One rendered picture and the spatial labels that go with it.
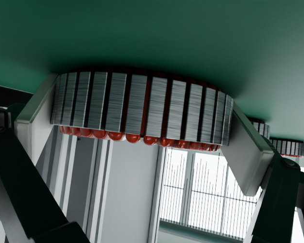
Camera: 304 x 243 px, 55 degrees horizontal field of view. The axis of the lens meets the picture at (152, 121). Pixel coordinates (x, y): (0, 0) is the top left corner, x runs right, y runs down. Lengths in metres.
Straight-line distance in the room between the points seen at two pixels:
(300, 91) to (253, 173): 0.05
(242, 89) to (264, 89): 0.01
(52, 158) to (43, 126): 0.28
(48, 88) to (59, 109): 0.02
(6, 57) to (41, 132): 0.05
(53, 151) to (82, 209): 0.11
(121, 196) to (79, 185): 0.12
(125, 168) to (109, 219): 0.10
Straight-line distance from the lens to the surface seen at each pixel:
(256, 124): 0.32
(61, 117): 0.16
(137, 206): 0.65
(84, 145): 0.48
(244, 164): 0.17
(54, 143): 0.44
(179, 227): 4.05
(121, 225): 0.60
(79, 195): 0.49
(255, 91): 0.18
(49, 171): 0.44
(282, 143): 0.70
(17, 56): 0.17
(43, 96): 0.17
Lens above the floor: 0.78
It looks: 3 degrees down
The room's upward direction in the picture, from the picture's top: 173 degrees counter-clockwise
